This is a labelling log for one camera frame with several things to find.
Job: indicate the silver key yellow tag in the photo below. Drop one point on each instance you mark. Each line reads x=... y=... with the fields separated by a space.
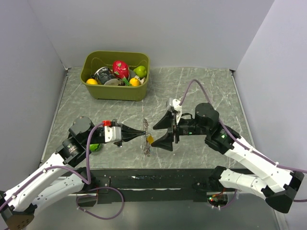
x=150 y=139

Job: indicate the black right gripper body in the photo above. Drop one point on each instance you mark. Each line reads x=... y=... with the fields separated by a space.
x=188 y=126

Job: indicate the red dragon fruit toy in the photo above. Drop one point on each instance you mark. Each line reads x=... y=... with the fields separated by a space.
x=121 y=69

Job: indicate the left orange toy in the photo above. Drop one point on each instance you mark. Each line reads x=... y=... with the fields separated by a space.
x=92 y=81

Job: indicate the olive green plastic bin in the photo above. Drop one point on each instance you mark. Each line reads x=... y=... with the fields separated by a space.
x=124 y=91

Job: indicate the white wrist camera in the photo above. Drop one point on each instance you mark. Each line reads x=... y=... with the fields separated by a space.
x=112 y=134
x=174 y=106

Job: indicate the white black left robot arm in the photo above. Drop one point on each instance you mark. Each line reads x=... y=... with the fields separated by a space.
x=67 y=171

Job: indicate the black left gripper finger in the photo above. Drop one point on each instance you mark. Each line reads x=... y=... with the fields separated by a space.
x=131 y=131
x=126 y=137

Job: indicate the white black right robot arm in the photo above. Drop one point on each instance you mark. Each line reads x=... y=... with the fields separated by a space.
x=276 y=184

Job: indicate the right orange toy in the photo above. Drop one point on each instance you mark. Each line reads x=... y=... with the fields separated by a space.
x=134 y=82

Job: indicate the green apple toy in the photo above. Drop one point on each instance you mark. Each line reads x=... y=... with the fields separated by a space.
x=140 y=71

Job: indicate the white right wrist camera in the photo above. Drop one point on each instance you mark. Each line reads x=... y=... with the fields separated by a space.
x=174 y=106

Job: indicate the orange toy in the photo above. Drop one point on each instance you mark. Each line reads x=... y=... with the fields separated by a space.
x=92 y=81
x=134 y=82

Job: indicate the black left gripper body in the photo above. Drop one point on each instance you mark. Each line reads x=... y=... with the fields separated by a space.
x=119 y=143

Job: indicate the green watermelon toy ball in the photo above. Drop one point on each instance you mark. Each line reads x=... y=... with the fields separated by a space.
x=95 y=147

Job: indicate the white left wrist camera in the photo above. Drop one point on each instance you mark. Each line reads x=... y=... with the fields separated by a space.
x=112 y=134

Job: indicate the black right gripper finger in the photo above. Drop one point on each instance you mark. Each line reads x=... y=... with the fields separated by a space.
x=165 y=142
x=165 y=122

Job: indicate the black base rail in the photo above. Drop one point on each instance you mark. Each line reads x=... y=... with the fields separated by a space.
x=144 y=185

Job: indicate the black paper cup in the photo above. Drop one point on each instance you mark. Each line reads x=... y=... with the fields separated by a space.
x=104 y=76

